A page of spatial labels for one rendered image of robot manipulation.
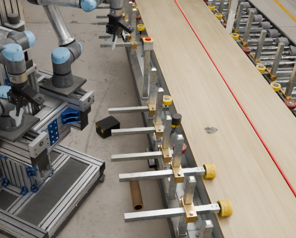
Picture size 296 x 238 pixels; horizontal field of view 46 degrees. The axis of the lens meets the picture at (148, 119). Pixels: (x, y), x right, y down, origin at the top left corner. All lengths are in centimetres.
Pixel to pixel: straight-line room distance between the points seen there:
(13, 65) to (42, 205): 146
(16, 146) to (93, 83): 233
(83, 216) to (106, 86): 188
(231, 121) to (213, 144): 29
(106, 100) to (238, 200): 245
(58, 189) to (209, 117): 127
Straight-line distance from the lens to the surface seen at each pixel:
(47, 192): 283
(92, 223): 287
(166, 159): 212
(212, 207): 179
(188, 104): 249
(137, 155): 212
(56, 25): 238
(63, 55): 230
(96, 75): 450
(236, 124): 240
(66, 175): 292
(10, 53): 150
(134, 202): 289
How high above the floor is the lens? 234
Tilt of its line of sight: 38 degrees down
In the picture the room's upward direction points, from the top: 4 degrees clockwise
